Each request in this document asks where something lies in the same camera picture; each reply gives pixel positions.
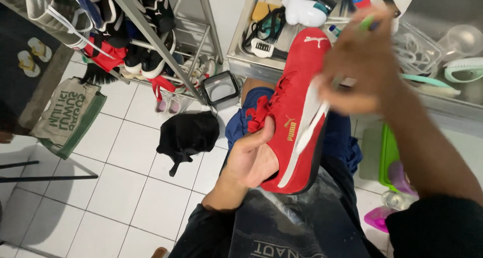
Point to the person's left hand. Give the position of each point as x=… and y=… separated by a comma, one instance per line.
x=249, y=163

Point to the person's right hand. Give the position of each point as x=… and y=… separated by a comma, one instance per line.
x=362, y=62

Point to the person's right fingers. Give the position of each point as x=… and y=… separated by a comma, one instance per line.
x=336, y=95

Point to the red suede sneaker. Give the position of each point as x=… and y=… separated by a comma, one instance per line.
x=298, y=99

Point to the green plastic tray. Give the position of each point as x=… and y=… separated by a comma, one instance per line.
x=388, y=156

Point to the white brush black bristles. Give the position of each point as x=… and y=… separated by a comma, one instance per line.
x=264, y=48

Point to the steel tray of cleaning tools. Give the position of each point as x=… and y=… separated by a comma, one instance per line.
x=256, y=60

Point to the white teal plastic bottle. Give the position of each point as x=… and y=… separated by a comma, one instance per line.
x=303, y=11

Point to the clear plastic box with laces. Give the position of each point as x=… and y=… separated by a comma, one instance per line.
x=417, y=52

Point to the yellow sponge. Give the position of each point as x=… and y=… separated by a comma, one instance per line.
x=264, y=9

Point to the clear container black rim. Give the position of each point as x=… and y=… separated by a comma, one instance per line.
x=220, y=90

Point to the clear glass jar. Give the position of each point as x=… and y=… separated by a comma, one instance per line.
x=396, y=200

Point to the mint green shoe brush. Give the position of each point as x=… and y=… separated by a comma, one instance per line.
x=464, y=70

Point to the clear plastic measuring cup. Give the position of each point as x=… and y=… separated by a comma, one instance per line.
x=460, y=41

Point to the black cloth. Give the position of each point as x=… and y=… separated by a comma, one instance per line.
x=186, y=135

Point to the white pink sneaker pair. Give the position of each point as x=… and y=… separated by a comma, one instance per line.
x=168, y=104

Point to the metal shoe rack with shoes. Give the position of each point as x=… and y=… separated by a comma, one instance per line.
x=132, y=31

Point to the beige green tote bag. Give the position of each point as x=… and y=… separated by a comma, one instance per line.
x=70, y=114

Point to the white yellow flip flop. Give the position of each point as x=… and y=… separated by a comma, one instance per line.
x=39, y=48
x=28, y=63

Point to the black metal bars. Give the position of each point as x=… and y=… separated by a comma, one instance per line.
x=41, y=177

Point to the dark door mat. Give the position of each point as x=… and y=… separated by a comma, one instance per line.
x=22, y=62

